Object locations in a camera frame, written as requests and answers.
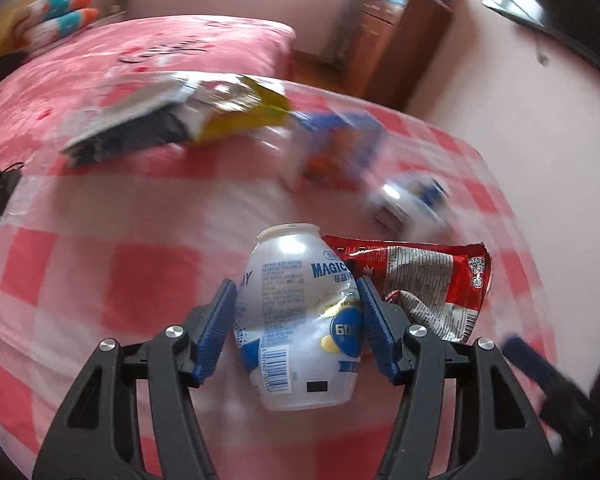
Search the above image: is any bundle of charging cables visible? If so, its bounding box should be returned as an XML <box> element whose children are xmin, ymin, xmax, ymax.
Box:
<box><xmin>0</xmin><ymin>160</ymin><xmax>26</xmax><ymax>211</ymax></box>

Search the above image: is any red snack packet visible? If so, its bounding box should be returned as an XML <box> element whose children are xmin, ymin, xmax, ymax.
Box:
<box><xmin>322</xmin><ymin>235</ymin><xmax>494</xmax><ymax>345</ymax></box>

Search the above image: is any bed with pink bedspread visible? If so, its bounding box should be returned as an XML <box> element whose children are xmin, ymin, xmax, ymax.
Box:
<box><xmin>0</xmin><ymin>15</ymin><xmax>298</xmax><ymax>161</ymax></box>

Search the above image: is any yellow headboard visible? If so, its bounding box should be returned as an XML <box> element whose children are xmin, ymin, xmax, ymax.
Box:
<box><xmin>0</xmin><ymin>2</ymin><xmax>31</xmax><ymax>61</ymax></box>

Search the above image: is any brown wooden cabinet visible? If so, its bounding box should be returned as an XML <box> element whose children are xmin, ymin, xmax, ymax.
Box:
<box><xmin>352</xmin><ymin>0</ymin><xmax>456</xmax><ymax>113</ymax></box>

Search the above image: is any wall-mounted television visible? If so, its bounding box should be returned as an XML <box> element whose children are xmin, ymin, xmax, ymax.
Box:
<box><xmin>482</xmin><ymin>0</ymin><xmax>600</xmax><ymax>78</ymax></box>

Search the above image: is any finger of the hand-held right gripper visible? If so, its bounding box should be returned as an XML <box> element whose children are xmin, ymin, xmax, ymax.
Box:
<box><xmin>500</xmin><ymin>334</ymin><xmax>598</xmax><ymax>443</ymax></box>

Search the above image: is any white plastic bottle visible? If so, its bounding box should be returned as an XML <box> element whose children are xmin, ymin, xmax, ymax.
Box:
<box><xmin>370</xmin><ymin>170</ymin><xmax>453</xmax><ymax>236</ymax></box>
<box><xmin>232</xmin><ymin>223</ymin><xmax>366</xmax><ymax>412</ymax></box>

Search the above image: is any black snack packet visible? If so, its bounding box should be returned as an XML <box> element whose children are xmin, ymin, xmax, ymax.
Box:
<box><xmin>60</xmin><ymin>77</ymin><xmax>191</xmax><ymax>168</ymax></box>

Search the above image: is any blue orange packet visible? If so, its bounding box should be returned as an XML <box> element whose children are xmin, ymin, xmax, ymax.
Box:
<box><xmin>285</xmin><ymin>110</ymin><xmax>388</xmax><ymax>193</ymax></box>

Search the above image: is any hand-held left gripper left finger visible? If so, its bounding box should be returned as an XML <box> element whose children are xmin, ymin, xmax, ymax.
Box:
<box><xmin>32</xmin><ymin>277</ymin><xmax>238</xmax><ymax>480</ymax></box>

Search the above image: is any grey checked curtain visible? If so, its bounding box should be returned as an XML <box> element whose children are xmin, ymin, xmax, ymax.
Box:
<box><xmin>330</xmin><ymin>0</ymin><xmax>366</xmax><ymax>66</ymax></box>

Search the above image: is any yellow snack bag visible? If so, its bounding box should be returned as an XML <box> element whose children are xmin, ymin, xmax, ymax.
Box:
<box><xmin>180</xmin><ymin>74</ymin><xmax>293</xmax><ymax>146</ymax></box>

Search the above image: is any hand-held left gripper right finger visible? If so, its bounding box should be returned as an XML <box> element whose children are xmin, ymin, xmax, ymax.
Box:
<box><xmin>355</xmin><ymin>275</ymin><xmax>563</xmax><ymax>480</ymax></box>

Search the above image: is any pink checked tablecloth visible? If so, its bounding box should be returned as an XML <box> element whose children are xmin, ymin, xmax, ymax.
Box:
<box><xmin>0</xmin><ymin>72</ymin><xmax>600</xmax><ymax>480</ymax></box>

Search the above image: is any dark cloth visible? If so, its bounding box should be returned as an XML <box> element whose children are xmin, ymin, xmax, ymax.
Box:
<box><xmin>0</xmin><ymin>52</ymin><xmax>31</xmax><ymax>86</ymax></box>

